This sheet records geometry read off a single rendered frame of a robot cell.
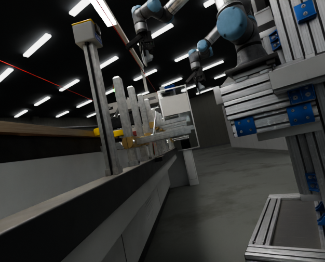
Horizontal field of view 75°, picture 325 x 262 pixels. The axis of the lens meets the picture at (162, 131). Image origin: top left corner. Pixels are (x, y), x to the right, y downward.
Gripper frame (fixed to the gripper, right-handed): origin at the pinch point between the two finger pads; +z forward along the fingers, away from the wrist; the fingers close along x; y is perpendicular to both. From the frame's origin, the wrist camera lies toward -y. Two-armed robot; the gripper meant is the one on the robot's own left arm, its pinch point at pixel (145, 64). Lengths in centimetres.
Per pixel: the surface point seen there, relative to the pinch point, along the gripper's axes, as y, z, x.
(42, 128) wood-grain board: -48, 36, -49
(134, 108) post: -11.7, 25.5, -1.4
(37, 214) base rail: -39, 55, -88
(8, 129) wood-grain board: -52, 37, -61
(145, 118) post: -3.0, 29.3, 21.9
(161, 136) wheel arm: -5, 45, -26
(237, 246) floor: 40, 126, 14
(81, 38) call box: -31, 9, -50
